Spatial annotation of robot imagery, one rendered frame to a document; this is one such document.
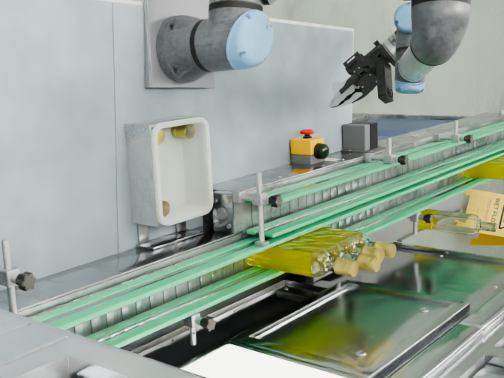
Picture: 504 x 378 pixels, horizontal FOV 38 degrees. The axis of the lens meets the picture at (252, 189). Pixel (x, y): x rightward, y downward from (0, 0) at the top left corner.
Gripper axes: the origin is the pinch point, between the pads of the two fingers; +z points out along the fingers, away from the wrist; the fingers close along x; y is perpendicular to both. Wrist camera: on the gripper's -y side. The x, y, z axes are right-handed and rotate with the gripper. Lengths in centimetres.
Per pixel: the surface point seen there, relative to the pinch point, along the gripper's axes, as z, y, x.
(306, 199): 19.1, -21.5, 4.1
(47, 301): 50, -52, 73
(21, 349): 17, -91, 114
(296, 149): 15.7, -3.6, 0.4
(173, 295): 43, -46, 42
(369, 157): 3.0, -7.9, -18.4
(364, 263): 11, -53, 16
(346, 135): 6.3, 7.1, -23.2
